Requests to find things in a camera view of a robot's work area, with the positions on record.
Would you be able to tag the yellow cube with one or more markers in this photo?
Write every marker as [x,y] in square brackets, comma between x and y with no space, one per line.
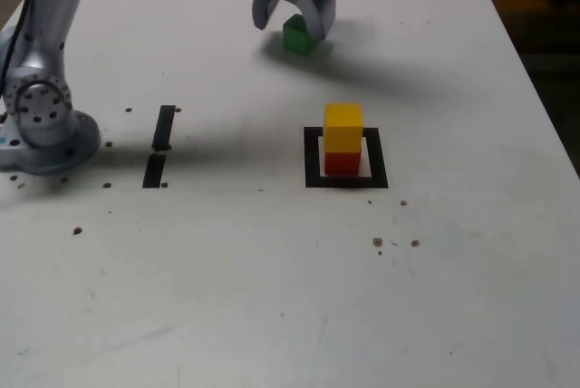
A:
[342,134]

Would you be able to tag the red cube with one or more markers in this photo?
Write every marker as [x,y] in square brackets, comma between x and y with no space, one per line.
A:
[342,163]

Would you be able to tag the black tape square outline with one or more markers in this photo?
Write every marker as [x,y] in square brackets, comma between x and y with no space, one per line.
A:
[312,170]

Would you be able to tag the green cube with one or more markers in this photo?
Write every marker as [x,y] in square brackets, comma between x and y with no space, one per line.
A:
[296,41]

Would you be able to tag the black tape strip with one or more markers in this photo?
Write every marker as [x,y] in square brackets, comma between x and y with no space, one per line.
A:
[163,127]

